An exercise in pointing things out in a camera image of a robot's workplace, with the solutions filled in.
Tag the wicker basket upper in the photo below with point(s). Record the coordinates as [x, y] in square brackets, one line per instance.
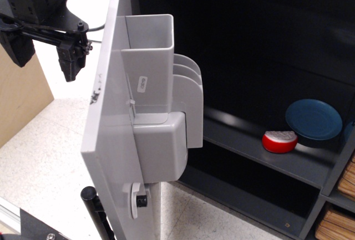
[346, 181]

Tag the blue plate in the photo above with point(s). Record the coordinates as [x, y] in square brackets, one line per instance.
[314, 119]

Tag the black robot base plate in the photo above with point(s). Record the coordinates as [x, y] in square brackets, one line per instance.
[33, 228]

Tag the brown cardboard panel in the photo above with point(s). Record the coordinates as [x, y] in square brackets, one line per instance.
[24, 94]

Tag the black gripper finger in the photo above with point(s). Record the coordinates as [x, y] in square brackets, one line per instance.
[19, 47]
[72, 52]

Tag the red white round toy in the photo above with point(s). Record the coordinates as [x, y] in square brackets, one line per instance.
[279, 141]

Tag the wicker basket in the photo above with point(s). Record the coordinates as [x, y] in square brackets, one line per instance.
[335, 224]
[346, 181]

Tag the black door handle bar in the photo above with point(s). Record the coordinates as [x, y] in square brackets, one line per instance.
[96, 211]

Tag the wicker basket lower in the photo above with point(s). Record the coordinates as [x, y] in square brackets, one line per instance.
[335, 224]

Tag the grey toy fridge door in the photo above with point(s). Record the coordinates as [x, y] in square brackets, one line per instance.
[145, 113]

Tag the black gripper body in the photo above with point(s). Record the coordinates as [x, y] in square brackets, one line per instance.
[40, 19]

